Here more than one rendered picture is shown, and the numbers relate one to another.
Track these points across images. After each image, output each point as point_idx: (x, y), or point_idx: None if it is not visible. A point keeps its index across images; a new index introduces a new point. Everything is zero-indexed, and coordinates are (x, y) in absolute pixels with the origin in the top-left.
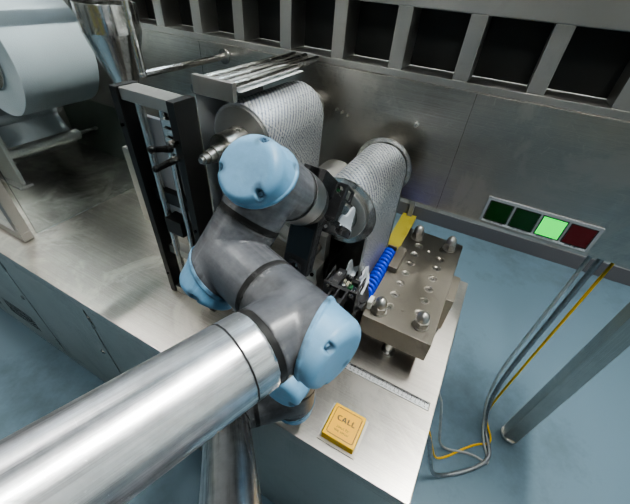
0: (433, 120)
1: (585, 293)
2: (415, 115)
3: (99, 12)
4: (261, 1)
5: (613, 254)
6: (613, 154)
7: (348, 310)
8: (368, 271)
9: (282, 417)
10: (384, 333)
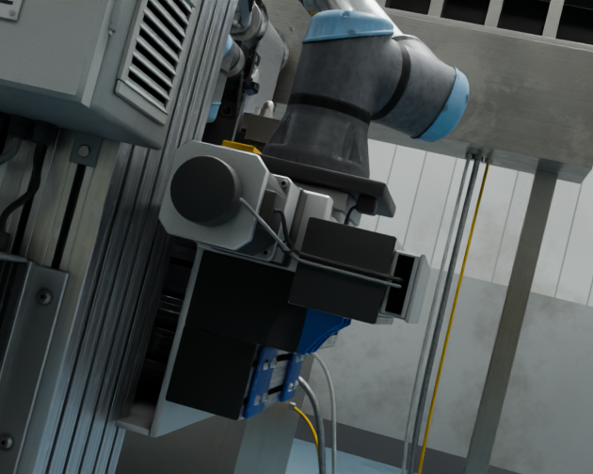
0: (305, 25)
1: (470, 231)
2: (290, 22)
3: None
4: None
5: (462, 133)
6: (438, 46)
7: (246, 72)
8: (257, 79)
9: None
10: (272, 130)
